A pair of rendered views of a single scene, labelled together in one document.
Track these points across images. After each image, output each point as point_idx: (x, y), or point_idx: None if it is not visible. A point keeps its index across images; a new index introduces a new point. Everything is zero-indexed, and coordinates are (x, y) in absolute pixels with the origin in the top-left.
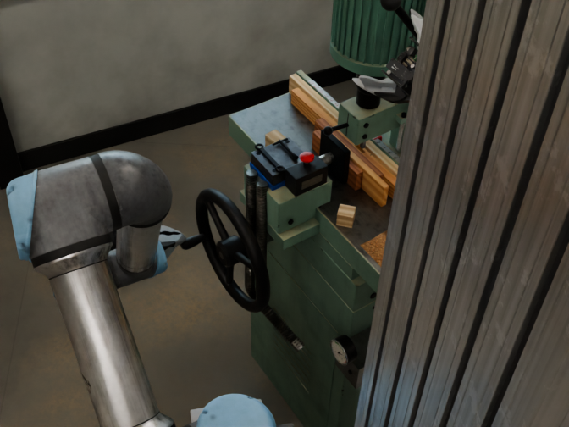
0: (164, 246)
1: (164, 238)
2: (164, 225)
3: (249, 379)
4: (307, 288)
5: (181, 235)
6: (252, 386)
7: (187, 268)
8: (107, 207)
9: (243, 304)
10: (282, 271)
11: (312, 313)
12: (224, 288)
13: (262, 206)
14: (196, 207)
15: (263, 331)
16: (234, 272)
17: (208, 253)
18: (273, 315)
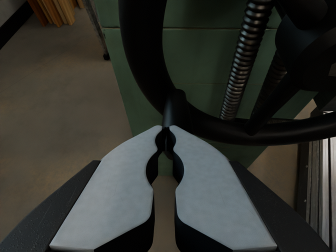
0: (322, 240)
1: (218, 199)
2: (107, 155)
3: (159, 186)
4: (251, 72)
5: (182, 129)
6: (166, 188)
7: (50, 175)
8: None
9: (331, 133)
10: (195, 88)
11: (255, 95)
12: (86, 162)
13: None
14: (138, 9)
15: (160, 156)
16: (80, 149)
17: (192, 122)
18: (275, 121)
